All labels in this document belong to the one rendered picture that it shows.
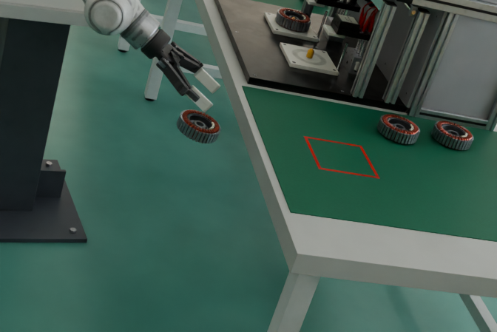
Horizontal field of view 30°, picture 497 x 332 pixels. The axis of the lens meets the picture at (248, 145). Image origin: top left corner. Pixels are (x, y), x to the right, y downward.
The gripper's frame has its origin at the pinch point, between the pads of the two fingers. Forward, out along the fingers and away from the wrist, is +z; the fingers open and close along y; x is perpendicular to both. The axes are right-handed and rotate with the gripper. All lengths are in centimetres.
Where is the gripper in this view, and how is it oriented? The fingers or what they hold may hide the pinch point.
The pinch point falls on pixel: (208, 95)
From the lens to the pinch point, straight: 234.4
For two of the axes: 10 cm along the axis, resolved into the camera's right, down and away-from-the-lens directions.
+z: 7.0, 6.7, 2.2
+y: -1.2, 4.2, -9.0
